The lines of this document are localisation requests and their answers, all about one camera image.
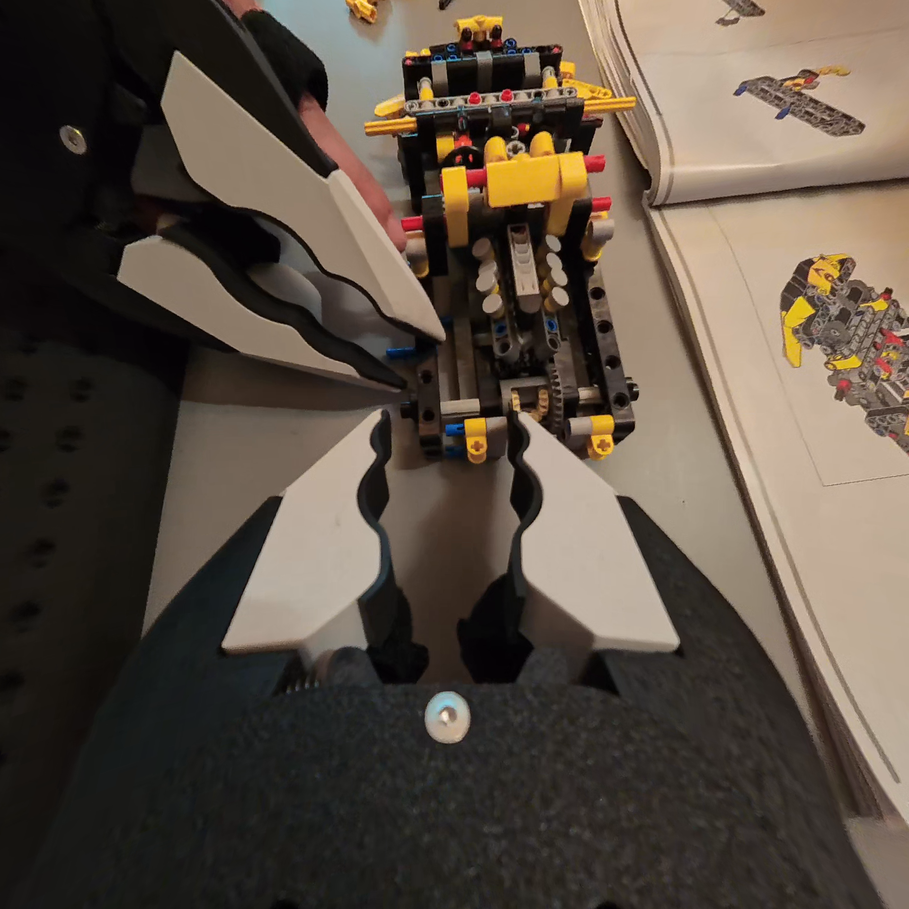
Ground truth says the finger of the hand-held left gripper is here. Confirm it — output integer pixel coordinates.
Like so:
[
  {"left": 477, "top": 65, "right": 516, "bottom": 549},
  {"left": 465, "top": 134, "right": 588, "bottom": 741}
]
[
  {"left": 116, "top": 236, "right": 408, "bottom": 393},
  {"left": 160, "top": 50, "right": 446, "bottom": 342}
]

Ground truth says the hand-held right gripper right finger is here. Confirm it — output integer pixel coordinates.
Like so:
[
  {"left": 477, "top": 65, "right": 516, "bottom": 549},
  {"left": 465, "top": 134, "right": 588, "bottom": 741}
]
[{"left": 456, "top": 412, "right": 681, "bottom": 684}]

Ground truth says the small yellow grey lego connector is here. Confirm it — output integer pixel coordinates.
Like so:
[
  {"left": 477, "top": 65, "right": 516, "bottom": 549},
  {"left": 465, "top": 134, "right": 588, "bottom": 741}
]
[{"left": 445, "top": 416, "right": 510, "bottom": 465}]

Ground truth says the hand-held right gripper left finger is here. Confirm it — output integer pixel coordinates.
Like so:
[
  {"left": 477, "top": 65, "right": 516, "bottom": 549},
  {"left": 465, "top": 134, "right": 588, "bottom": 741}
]
[{"left": 222, "top": 410, "right": 429, "bottom": 686}]

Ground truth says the black yellow lego car chassis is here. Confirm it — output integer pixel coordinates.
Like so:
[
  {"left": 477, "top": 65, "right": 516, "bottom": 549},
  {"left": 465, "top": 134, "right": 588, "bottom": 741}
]
[{"left": 362, "top": 14, "right": 640, "bottom": 465}]

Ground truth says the open lego instruction booklet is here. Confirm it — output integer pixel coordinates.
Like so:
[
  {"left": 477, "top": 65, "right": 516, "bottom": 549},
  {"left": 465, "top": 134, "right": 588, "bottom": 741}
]
[{"left": 577, "top": 0, "right": 909, "bottom": 826}]

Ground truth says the person's left hand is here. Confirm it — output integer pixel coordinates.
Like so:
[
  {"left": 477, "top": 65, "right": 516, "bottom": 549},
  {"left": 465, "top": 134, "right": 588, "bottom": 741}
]
[{"left": 297, "top": 92, "right": 410, "bottom": 254}]

